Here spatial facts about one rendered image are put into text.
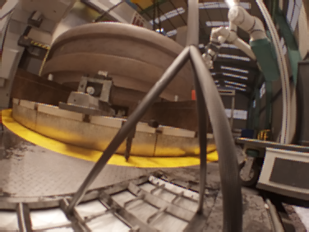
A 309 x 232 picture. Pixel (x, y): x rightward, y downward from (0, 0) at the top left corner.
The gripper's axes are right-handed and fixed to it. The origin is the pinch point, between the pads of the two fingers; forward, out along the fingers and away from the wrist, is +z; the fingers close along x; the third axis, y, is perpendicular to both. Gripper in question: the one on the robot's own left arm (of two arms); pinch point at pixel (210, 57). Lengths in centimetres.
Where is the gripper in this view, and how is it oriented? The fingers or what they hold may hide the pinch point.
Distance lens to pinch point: 142.1
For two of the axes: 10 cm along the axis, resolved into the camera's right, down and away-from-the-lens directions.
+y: -3.2, -4.1, 8.5
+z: -2.1, 9.1, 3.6
